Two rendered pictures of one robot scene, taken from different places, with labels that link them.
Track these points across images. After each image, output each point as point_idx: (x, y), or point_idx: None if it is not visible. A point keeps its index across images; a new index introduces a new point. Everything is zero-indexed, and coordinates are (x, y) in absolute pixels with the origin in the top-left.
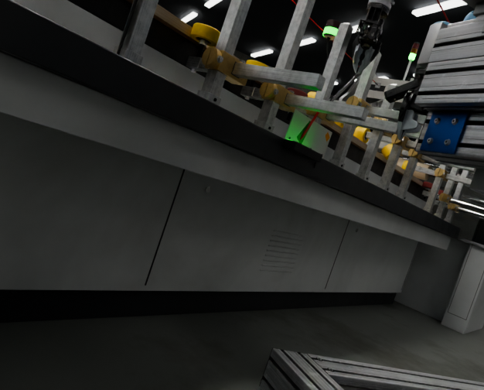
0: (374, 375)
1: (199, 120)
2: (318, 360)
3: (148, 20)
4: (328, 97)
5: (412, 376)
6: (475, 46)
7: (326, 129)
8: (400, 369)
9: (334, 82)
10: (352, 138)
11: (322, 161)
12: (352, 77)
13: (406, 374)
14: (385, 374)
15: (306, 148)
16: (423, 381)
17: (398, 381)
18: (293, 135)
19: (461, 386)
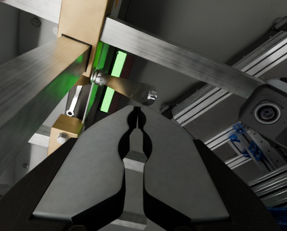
0: (201, 109)
1: None
2: (178, 119)
3: None
4: (85, 53)
5: (223, 89)
6: None
7: (113, 12)
8: (217, 87)
9: (68, 69)
10: None
11: (130, 1)
12: (127, 96)
13: (219, 91)
14: (206, 103)
15: (122, 96)
16: (227, 90)
17: (212, 104)
18: (95, 92)
19: (253, 71)
